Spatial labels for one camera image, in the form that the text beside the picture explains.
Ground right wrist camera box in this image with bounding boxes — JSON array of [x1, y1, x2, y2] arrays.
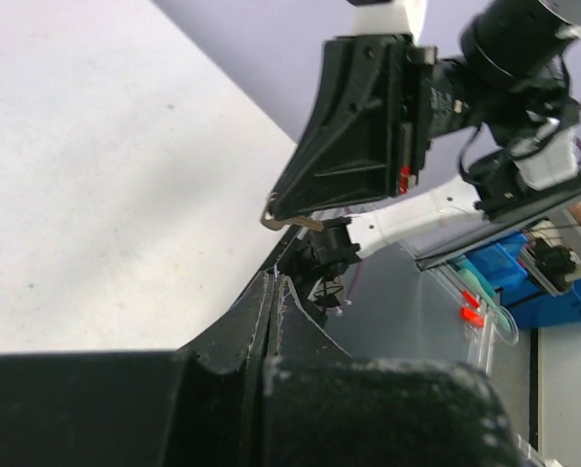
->
[[349, 0, 428, 39]]

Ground blue storage bins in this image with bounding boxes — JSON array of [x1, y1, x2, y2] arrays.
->
[[454, 229, 581, 330]]

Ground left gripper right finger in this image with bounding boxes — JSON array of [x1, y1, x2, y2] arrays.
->
[[261, 277, 524, 466]]

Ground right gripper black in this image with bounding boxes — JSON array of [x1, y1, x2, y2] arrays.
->
[[270, 34, 437, 219]]

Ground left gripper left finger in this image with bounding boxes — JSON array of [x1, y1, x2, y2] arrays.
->
[[0, 273, 275, 466]]

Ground silver key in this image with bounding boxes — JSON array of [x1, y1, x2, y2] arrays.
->
[[260, 210, 325, 232]]

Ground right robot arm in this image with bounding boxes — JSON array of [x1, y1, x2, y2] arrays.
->
[[261, 1, 581, 277]]

